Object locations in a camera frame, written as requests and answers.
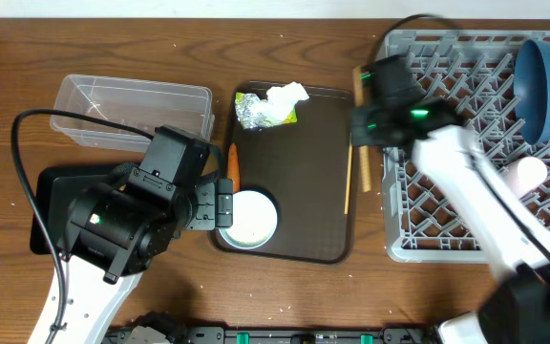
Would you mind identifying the pink cup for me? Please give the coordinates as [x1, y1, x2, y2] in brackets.
[501, 157, 547, 199]

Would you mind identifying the dark blue bowl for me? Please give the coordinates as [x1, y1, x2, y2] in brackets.
[514, 40, 550, 145]

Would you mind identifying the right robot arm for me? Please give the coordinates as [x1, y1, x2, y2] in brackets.
[351, 55, 550, 343]

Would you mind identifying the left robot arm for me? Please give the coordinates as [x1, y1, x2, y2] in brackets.
[30, 126, 233, 343]

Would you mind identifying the grey dishwasher rack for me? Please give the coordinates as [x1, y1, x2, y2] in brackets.
[378, 30, 550, 264]

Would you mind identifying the orange carrot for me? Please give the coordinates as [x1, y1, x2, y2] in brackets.
[227, 143, 241, 193]

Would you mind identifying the small bowl with rice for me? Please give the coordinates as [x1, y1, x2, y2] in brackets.
[220, 190, 278, 250]

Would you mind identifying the brown serving tray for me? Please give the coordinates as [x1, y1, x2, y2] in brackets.
[224, 87, 354, 265]

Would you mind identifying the crumpled foil wrapper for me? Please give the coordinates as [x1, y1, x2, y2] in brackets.
[234, 93, 298, 130]

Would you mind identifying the clear plastic container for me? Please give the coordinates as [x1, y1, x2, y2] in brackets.
[50, 75, 215, 153]

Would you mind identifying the crumpled white napkin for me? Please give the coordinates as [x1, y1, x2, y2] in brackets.
[266, 82, 309, 121]

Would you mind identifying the black bin lid tray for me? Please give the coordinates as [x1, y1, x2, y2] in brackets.
[36, 164, 116, 244]

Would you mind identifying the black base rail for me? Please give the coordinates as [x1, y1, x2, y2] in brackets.
[101, 312, 437, 344]

